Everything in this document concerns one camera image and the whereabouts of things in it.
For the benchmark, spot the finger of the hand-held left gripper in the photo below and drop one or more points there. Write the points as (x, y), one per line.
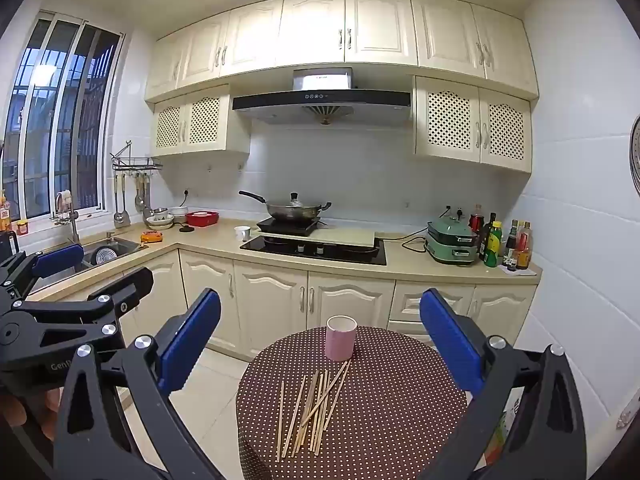
(57, 261)
(100, 292)

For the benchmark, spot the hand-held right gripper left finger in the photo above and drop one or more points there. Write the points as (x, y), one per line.
(192, 340)

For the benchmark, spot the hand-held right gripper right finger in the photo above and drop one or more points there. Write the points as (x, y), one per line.
(450, 340)

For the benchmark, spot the pink cup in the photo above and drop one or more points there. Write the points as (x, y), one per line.
(340, 340)

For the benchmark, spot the pile of wooden chopsticks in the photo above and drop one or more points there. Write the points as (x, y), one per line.
(316, 400)

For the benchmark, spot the person's left hand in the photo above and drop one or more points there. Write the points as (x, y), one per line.
(15, 410)

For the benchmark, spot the steel bowl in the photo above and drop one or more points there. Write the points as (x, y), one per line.
(106, 254)

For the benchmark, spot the cream cabinet drawer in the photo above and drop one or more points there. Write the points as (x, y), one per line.
(430, 302)
(407, 329)

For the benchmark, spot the metal faucet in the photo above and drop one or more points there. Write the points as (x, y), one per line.
(74, 220)

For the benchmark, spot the small jar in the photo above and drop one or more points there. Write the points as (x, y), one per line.
(22, 227)

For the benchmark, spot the steel kitchen sink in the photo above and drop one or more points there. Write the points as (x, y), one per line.
(120, 247)

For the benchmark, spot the orange bottle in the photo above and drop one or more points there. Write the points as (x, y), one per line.
(5, 217)

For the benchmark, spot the orange yellow small object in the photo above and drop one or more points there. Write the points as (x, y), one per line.
(152, 236)

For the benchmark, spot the hanging metal spatula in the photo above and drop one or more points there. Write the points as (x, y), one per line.
(121, 217)

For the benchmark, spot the cream base cabinets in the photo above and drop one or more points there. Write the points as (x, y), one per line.
(275, 300)

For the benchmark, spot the stack of bowls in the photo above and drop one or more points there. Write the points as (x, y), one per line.
(160, 221)

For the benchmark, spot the green electric cooker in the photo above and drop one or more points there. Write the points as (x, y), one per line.
(450, 245)

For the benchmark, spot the hanging metal ladle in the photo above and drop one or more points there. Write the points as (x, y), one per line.
(139, 202)

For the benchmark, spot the green bottle yellow cap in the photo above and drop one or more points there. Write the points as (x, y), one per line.
(494, 247)

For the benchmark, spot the colourful printed package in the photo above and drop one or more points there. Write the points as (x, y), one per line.
(502, 432)

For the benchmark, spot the dark olive oil bottle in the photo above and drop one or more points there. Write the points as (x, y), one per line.
(488, 240)

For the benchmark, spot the dark soy sauce bottle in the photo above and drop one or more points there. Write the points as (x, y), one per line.
(510, 247)

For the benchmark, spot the white pot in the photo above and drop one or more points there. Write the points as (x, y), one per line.
(179, 211)

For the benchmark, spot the red label seasoning bottle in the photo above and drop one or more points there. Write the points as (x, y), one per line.
(523, 250)

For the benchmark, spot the small white cup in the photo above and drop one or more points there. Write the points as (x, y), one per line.
(243, 233)

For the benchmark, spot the red plastic basket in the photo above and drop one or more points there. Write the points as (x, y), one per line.
(202, 220)

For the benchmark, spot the barred window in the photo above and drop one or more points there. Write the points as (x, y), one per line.
(75, 125)

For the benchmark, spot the pale stove cover board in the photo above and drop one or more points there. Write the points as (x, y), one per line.
(345, 236)

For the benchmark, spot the black induction cooker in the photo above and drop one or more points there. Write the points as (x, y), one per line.
(287, 226)

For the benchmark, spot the black glass gas stove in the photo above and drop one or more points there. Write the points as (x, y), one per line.
(320, 255)

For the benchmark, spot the steel wok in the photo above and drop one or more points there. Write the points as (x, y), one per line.
(292, 213)

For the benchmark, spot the glass wok lid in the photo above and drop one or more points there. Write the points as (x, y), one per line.
(294, 201)

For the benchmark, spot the round metal tray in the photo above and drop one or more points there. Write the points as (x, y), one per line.
(636, 155)

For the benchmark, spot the black range hood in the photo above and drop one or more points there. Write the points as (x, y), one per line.
(320, 102)

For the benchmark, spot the metal wall rack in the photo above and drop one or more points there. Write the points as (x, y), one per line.
(137, 164)

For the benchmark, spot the cream lattice door wall cabinet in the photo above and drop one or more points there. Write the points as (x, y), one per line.
(470, 125)
(200, 122)

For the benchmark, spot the cream wall cabinet row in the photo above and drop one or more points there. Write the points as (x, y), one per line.
(310, 30)

